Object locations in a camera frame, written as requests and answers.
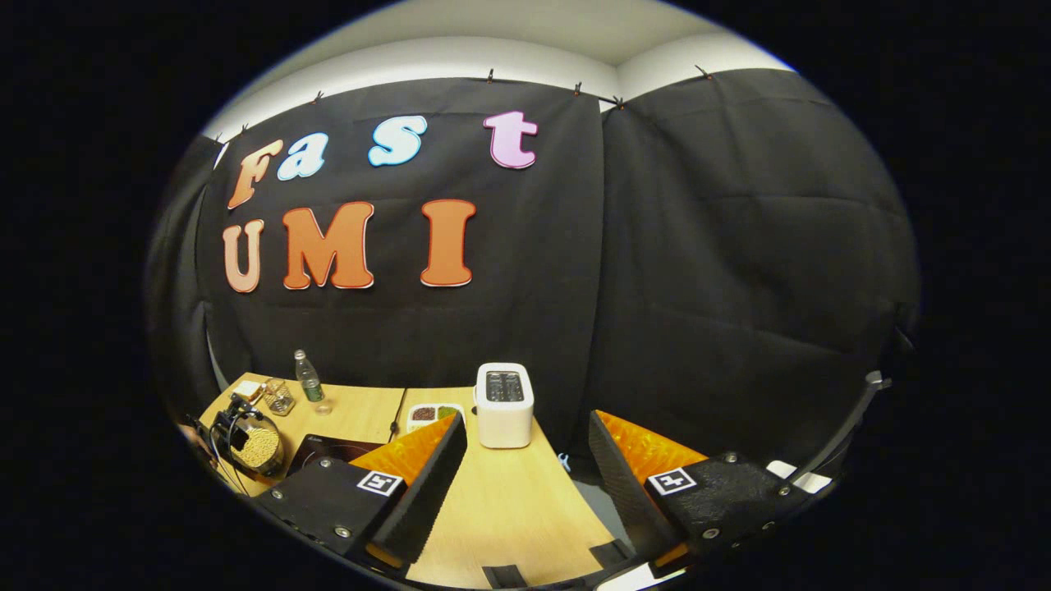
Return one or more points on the row of black cloth clips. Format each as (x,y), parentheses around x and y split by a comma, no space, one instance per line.
(490,75)

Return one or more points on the pile of yellow soybeans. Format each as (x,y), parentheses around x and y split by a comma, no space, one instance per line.
(261,446)

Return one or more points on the clear plastic water bottle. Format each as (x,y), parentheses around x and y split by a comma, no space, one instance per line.
(309,382)

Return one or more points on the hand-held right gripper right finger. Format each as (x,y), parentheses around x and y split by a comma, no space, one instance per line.
(620,484)

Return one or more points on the black induction cooktop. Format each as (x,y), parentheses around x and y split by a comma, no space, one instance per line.
(328,451)

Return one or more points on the sandwich on white plate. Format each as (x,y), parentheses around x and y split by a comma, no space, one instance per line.
(246,388)

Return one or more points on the white divided dish of beans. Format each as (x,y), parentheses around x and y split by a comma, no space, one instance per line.
(435,414)

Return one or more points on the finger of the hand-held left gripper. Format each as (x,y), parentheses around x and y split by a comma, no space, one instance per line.
(238,410)

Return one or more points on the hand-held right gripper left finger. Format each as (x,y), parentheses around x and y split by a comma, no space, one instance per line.
(431,492)

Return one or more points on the white toaster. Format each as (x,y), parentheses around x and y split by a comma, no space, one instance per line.
(504,419)

